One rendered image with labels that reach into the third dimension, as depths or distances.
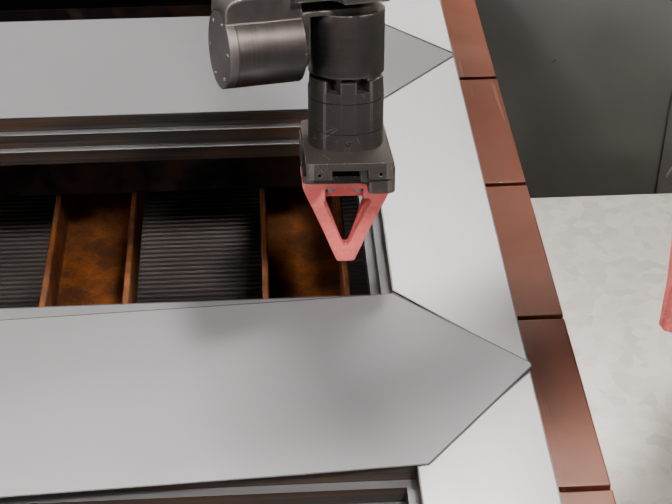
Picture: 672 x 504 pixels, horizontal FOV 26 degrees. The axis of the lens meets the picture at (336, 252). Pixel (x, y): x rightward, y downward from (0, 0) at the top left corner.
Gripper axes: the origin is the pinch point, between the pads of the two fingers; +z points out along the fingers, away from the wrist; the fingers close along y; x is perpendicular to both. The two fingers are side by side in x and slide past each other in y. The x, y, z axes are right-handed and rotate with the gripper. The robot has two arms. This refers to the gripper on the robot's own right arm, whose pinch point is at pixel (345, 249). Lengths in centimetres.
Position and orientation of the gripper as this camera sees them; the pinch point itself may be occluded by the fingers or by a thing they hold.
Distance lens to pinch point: 114.5
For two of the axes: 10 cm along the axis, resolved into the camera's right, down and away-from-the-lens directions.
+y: 0.6, 4.0, -9.1
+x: 10.0, -0.2, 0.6
